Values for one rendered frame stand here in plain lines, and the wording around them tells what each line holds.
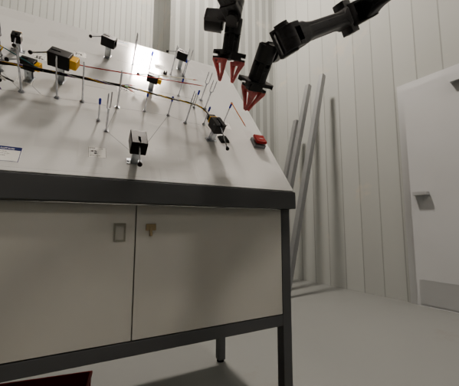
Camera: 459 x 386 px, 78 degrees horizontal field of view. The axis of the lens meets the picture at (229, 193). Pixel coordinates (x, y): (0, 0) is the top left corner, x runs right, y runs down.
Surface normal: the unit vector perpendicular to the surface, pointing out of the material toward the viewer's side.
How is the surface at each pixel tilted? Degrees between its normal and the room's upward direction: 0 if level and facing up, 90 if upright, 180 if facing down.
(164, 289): 90
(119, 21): 90
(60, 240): 90
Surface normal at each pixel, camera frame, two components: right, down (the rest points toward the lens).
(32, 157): 0.37, -0.67
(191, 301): 0.47, -0.10
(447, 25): -0.83, -0.07
